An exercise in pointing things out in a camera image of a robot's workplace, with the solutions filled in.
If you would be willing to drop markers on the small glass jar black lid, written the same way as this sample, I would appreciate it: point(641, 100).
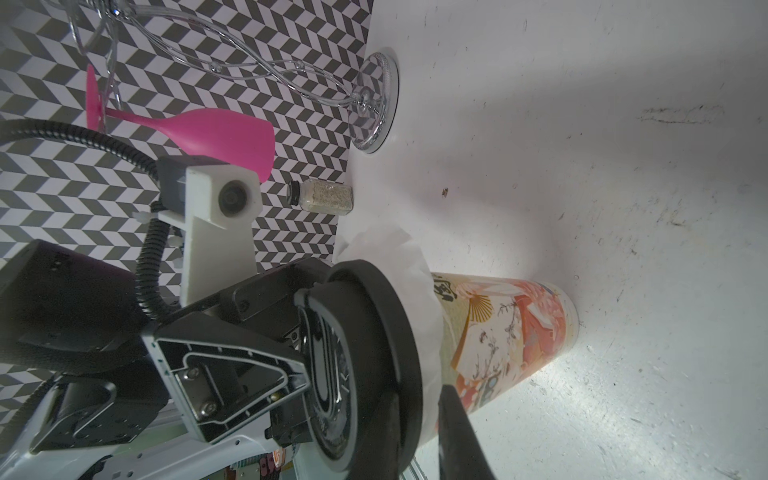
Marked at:
point(320, 196)

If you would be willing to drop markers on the black plastic cup lid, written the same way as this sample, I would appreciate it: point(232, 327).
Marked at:
point(357, 344)

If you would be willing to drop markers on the illustrated paper milk tea cup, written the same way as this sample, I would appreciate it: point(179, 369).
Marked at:
point(498, 332)

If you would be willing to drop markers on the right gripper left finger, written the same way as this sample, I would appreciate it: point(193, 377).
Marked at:
point(376, 456)

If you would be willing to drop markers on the pink plastic wine glass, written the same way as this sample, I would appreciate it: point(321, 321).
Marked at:
point(228, 136)

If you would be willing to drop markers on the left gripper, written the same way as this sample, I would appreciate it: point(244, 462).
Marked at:
point(234, 358)

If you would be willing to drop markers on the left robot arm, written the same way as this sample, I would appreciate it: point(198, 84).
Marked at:
point(79, 318)

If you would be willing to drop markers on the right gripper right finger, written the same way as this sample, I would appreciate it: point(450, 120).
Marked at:
point(460, 454)

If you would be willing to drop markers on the chrome wire glass rack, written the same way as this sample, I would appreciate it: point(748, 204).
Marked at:
point(370, 98)

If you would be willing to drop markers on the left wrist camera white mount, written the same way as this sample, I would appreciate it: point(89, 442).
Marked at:
point(214, 205)

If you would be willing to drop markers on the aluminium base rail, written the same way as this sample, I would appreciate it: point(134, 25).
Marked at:
point(248, 453)

